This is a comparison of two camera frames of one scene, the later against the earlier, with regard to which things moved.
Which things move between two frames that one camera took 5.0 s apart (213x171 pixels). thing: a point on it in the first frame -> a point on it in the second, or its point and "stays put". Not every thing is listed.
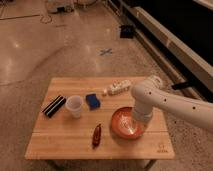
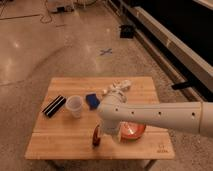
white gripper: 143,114 -> 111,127
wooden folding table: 74,121 stays put
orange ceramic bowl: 125,125 stays put
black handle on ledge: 183,85 stays put
